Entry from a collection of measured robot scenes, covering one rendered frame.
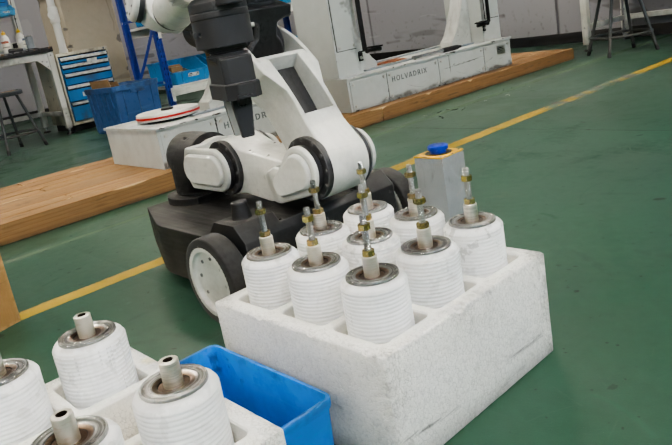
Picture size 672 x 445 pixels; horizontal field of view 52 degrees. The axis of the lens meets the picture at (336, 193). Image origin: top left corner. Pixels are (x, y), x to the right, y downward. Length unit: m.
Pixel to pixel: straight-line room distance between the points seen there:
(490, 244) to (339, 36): 2.78
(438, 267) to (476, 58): 3.59
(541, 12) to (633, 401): 5.83
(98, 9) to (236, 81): 6.50
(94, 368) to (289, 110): 0.75
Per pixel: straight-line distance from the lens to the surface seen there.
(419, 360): 0.95
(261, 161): 1.63
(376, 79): 3.86
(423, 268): 1.00
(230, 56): 1.04
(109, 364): 0.97
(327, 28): 3.77
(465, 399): 1.05
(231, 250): 1.45
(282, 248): 1.13
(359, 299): 0.92
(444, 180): 1.32
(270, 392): 1.07
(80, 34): 7.41
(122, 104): 5.53
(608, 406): 1.10
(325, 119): 1.49
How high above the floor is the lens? 0.61
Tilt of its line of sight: 14 degrees down
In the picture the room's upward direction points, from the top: 10 degrees counter-clockwise
